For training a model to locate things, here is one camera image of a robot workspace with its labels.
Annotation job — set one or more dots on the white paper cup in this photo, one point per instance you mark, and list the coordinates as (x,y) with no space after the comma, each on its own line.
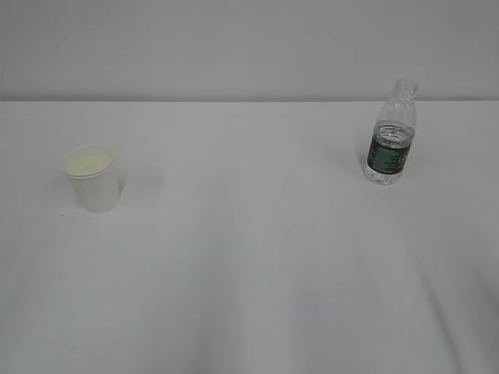
(90,170)

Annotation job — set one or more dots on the clear water bottle green label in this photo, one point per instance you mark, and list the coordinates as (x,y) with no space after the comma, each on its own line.
(393,133)

